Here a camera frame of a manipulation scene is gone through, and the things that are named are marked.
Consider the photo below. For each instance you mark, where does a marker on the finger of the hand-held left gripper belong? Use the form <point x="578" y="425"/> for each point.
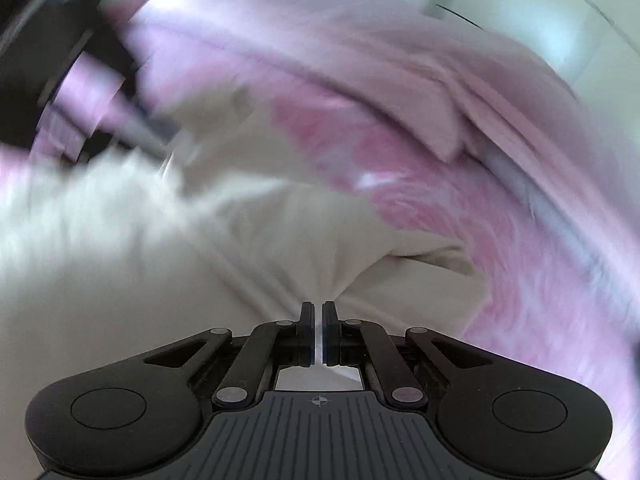
<point x="147" y="132"/>

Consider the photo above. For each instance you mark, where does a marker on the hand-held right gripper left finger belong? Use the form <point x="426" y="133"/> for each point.
<point x="310" y="332"/>

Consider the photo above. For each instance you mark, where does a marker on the cream fleece garment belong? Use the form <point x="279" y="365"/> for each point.
<point x="175" y="260"/>

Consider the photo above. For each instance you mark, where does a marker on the pink rose blanket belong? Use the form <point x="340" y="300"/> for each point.
<point x="450" y="210"/>

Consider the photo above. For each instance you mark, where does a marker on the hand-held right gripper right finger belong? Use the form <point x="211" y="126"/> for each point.
<point x="327" y="332"/>

